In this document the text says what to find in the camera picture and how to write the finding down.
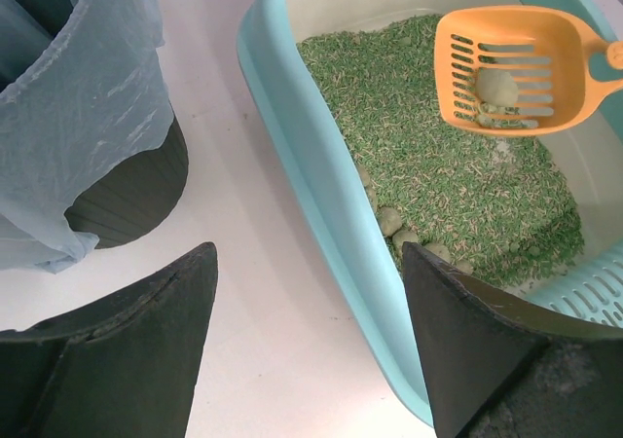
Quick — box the orange litter scoop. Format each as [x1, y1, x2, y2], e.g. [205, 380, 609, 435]
[434, 5, 622, 137]

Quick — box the grey-green litter clump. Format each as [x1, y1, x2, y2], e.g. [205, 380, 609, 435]
[475, 68, 520, 107]

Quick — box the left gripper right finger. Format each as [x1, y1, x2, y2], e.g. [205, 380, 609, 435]
[402, 242, 622, 437]

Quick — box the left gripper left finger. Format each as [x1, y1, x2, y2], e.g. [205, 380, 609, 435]
[1, 242, 218, 437]

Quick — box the teal litter box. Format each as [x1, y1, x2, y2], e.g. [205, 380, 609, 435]
[238, 0, 622, 422]

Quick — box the black trash bin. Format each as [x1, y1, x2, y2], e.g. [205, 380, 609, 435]
[0, 0, 190, 250]

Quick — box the blue plastic bin liner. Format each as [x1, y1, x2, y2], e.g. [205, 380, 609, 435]
[0, 0, 175, 274]

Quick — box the green cat litter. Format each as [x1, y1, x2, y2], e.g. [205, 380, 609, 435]
[298, 15, 584, 287]

